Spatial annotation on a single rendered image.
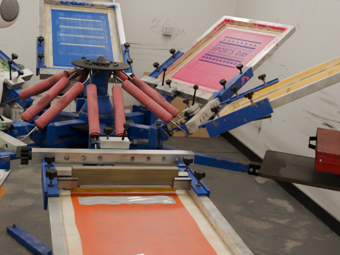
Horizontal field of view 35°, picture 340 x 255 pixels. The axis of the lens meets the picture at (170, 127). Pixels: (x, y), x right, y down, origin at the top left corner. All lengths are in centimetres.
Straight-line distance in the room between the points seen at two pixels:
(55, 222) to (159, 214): 39
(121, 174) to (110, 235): 35
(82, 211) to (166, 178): 37
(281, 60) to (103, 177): 350
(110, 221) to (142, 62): 450
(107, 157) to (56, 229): 63
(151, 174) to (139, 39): 422
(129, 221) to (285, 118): 346
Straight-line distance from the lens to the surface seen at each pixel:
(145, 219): 186
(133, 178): 203
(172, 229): 182
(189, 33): 631
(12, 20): 116
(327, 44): 459
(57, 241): 162
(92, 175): 200
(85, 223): 181
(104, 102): 277
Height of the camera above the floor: 175
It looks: 15 degrees down
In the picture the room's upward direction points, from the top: 6 degrees clockwise
